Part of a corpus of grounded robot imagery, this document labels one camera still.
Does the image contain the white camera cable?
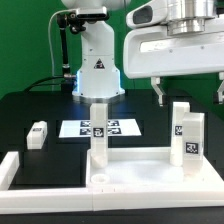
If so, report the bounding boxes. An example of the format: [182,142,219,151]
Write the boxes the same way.
[48,9,73,78]

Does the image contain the fiducial marker sheet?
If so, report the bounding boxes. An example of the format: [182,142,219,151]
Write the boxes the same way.
[59,119,141,138]

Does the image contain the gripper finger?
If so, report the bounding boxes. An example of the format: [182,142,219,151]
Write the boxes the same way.
[151,77,166,106]
[217,72,224,104]

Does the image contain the black cables on table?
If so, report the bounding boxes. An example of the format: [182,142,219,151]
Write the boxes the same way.
[23,76,66,93]

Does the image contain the silver camera on stand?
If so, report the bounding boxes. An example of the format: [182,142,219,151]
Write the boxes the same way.
[76,7,108,21]

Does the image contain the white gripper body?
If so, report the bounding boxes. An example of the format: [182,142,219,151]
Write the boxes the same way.
[123,24,224,79]

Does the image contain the white L-shaped fixture frame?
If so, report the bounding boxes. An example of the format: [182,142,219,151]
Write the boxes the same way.
[0,152,224,214]

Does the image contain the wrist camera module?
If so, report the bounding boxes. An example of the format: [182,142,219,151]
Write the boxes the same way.
[126,0,168,29]

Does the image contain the white desk top panel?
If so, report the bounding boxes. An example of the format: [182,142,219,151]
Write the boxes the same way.
[86,147,224,193]

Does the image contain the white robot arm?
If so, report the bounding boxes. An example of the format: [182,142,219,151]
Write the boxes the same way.
[61,0,224,104]

